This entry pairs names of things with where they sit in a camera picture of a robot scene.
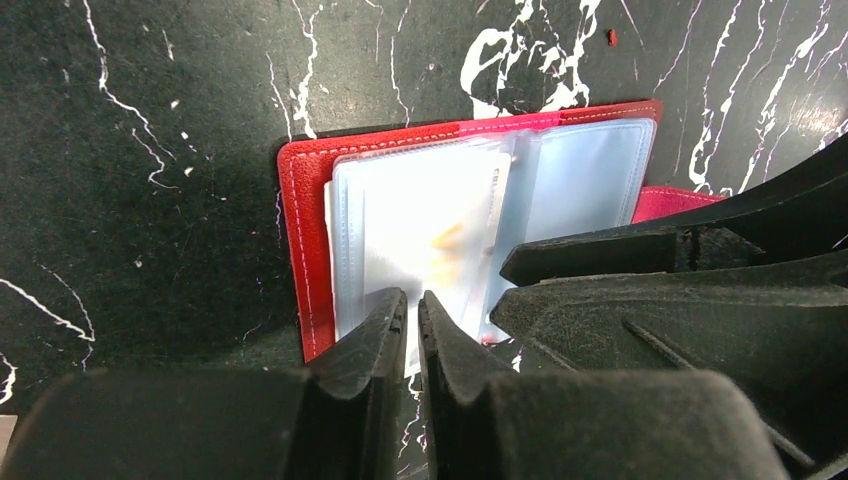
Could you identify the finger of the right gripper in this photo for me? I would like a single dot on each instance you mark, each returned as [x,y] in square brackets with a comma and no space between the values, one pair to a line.
[753,286]

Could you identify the white credit card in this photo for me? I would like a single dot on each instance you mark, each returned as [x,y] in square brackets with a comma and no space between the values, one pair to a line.
[430,223]

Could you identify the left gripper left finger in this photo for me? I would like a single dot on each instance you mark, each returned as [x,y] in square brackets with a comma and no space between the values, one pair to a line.
[334,418]

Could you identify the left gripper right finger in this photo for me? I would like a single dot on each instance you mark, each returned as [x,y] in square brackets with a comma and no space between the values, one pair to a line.
[486,421]

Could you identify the red card holder wallet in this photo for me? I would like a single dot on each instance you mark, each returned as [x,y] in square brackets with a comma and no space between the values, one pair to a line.
[573,171]

